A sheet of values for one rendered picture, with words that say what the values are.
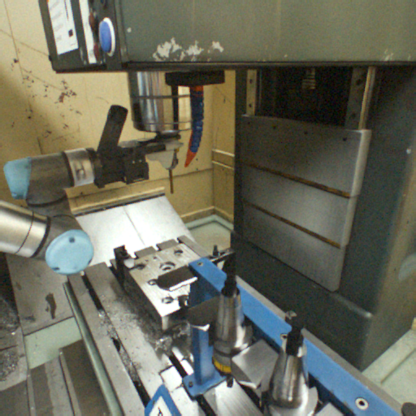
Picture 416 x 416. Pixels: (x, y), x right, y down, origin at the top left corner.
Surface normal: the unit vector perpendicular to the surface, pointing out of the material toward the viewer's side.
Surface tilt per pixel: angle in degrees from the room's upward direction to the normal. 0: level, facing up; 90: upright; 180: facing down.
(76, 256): 90
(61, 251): 90
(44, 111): 90
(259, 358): 0
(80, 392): 7
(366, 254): 90
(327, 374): 0
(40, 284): 24
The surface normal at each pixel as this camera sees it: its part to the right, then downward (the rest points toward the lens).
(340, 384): -0.02, -0.91
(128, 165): 0.56, 0.32
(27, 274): 0.21, -0.70
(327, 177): -0.84, 0.22
